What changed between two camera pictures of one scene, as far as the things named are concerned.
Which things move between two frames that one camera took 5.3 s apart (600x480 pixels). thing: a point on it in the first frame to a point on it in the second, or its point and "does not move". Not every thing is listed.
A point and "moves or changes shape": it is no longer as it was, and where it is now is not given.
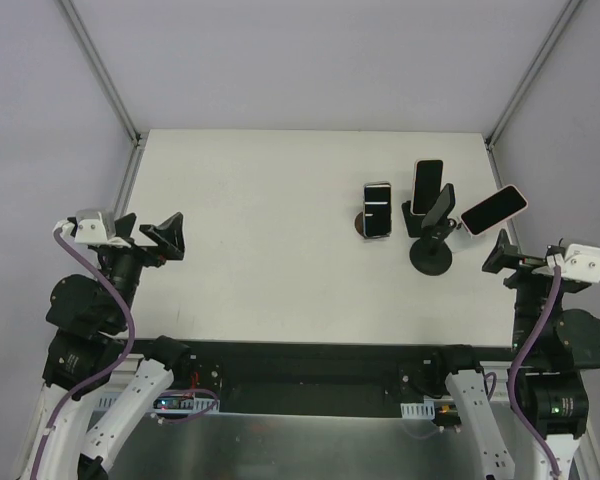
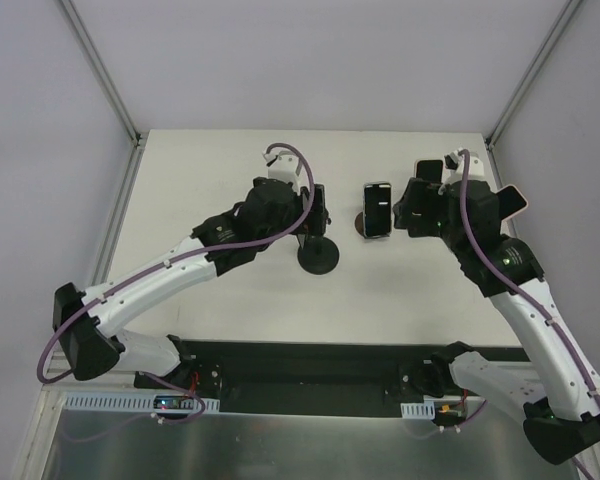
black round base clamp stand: x=431 y=255 to x=318 y=255
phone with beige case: x=428 y=178 does not move
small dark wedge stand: x=359 y=223 does not move
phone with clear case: x=377 y=209 does not move
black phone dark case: x=442 y=206 moves or changes shape
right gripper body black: x=522 y=279 to x=410 y=205
